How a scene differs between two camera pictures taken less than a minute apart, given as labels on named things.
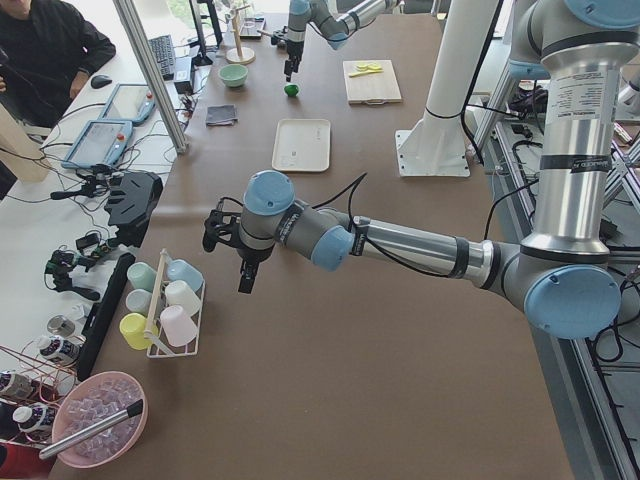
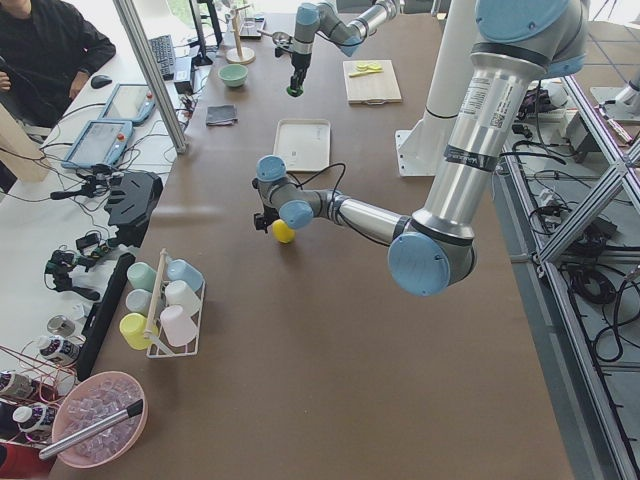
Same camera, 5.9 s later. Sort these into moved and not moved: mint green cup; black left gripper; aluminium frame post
Moved: black left gripper
Not moved: aluminium frame post; mint green cup
